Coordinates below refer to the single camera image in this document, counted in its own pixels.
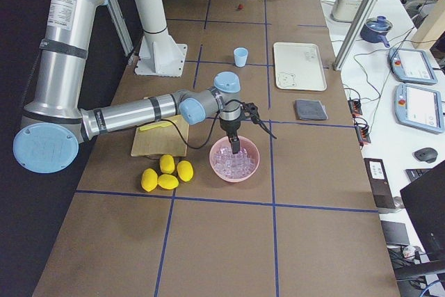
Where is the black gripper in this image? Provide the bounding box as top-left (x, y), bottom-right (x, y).
top-left (219, 109), bottom-right (241, 154)

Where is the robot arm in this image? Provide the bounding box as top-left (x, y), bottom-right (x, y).
top-left (13, 0), bottom-right (241, 173)

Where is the pile of clear ice cubes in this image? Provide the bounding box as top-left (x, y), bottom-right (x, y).
top-left (212, 146), bottom-right (257, 179)

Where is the light blue plastic cup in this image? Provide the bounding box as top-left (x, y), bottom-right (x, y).
top-left (234, 47), bottom-right (249, 67)

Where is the pink bowl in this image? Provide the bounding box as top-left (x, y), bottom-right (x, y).
top-left (209, 136), bottom-right (260, 183)

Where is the yellow lemon right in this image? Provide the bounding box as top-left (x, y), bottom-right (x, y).
top-left (177, 160), bottom-right (194, 182)

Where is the yellow lemon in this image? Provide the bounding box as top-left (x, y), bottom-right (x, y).
top-left (177, 160), bottom-right (194, 182)
top-left (159, 154), bottom-right (176, 175)
top-left (140, 168), bottom-right (158, 192)
top-left (157, 174), bottom-right (179, 190)

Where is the bamboo cutting board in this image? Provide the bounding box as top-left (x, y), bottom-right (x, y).
top-left (131, 115), bottom-right (189, 158)

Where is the yellow lemon top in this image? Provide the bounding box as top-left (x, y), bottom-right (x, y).
top-left (159, 154), bottom-right (176, 175)

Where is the yellow plastic knife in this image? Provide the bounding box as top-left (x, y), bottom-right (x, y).
top-left (138, 120), bottom-right (172, 131)

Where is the yellow lemon bottom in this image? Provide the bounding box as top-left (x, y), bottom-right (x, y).
top-left (157, 174), bottom-right (179, 190)

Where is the grey folded cloth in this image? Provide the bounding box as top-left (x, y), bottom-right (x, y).
top-left (295, 99), bottom-right (328, 120)

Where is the yellow lemon left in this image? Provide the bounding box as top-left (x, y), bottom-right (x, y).
top-left (140, 168), bottom-right (158, 192)

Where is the cream bear tray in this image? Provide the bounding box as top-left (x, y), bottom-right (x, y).
top-left (273, 42), bottom-right (327, 91)

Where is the far orange usb hub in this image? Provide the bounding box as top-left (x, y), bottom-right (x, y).
top-left (348, 99), bottom-right (362, 117)

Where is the orange usb hub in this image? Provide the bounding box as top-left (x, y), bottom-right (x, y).
top-left (355, 123), bottom-right (371, 147)
top-left (348, 99), bottom-right (362, 117)

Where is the near orange usb hub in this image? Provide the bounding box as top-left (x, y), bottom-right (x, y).
top-left (355, 123), bottom-right (371, 147)

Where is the brown box with remote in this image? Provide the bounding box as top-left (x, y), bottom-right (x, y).
top-left (364, 158), bottom-right (397, 214)

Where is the blue pot with lid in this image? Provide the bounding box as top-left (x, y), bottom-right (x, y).
top-left (360, 15), bottom-right (393, 48)

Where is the silver toaster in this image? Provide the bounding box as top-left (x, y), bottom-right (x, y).
top-left (330, 0), bottom-right (363, 23)

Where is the near teach pendant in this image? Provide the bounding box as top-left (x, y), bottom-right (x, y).
top-left (394, 83), bottom-right (444, 134)

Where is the teach pendant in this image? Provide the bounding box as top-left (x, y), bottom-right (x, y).
top-left (394, 83), bottom-right (444, 134)
top-left (388, 47), bottom-right (438, 86)

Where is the far teach pendant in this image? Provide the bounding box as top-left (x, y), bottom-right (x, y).
top-left (388, 47), bottom-right (438, 86)

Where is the black computer mouse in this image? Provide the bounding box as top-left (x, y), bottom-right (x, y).
top-left (413, 147), bottom-right (438, 163)

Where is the black monitor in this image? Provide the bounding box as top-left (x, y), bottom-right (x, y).
top-left (394, 162), bottom-right (444, 280)

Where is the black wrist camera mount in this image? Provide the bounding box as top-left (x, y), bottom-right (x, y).
top-left (240, 102), bottom-right (277, 139)

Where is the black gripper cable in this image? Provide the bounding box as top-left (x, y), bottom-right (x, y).
top-left (161, 99), bottom-right (243, 150)

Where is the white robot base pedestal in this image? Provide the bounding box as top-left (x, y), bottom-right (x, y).
top-left (135, 0), bottom-right (188, 77)

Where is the aluminium frame post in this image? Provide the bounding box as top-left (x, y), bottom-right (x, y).
top-left (332, 0), bottom-right (377, 71)

